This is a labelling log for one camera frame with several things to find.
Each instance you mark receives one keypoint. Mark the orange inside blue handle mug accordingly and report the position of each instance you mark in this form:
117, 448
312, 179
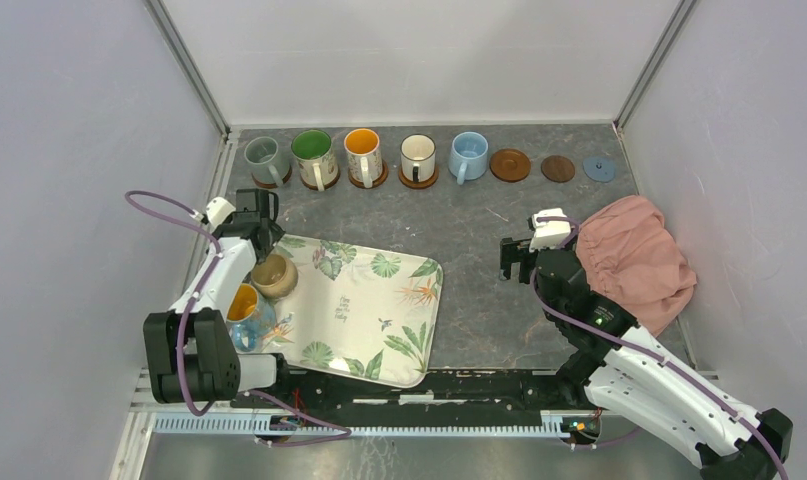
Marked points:
250, 318

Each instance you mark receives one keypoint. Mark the beige ceramic mug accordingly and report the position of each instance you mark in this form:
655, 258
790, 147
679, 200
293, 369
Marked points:
275, 278

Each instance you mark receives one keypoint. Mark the cream enamel mug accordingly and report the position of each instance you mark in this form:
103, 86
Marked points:
418, 164

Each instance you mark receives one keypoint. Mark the white mug green inside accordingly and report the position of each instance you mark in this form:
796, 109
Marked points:
315, 157

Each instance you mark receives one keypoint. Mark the light blue mug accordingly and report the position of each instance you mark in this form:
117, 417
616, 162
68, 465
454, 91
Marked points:
468, 159

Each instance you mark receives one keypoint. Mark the dark walnut coaster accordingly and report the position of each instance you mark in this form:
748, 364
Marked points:
558, 168

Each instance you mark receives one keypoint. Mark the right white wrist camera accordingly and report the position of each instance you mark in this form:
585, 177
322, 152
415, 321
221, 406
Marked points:
550, 229

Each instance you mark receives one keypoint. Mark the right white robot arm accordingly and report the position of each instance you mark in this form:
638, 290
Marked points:
621, 367

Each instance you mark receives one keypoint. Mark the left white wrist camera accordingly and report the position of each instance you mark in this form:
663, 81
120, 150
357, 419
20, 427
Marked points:
216, 212

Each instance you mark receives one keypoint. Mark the pink drawstring cloth bag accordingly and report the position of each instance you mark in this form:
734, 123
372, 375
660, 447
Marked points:
632, 259

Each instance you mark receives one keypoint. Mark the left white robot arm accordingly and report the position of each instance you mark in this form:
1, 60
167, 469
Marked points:
190, 356

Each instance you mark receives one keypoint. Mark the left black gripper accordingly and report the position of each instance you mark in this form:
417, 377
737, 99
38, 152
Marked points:
276, 232

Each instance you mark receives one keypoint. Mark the blue round coaster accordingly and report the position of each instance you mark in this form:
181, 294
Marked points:
599, 169

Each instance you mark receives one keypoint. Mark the brown wooden coaster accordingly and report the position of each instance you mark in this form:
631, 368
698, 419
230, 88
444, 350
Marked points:
326, 186
510, 165
379, 181
418, 185
271, 185

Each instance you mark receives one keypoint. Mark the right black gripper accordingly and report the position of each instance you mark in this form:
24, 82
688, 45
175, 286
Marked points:
512, 252

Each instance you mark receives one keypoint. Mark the grey green ribbed mug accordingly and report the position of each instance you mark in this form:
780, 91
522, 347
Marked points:
266, 161

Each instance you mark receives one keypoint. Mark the white mug orange inside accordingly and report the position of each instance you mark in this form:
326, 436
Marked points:
364, 159

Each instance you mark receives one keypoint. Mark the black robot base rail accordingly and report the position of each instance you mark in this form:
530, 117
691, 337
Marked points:
443, 398

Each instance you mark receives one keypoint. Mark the leaf patterned serving tray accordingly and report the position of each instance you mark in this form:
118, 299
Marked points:
356, 311

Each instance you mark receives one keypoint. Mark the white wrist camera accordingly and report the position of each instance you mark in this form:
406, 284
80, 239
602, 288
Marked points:
550, 229
216, 212

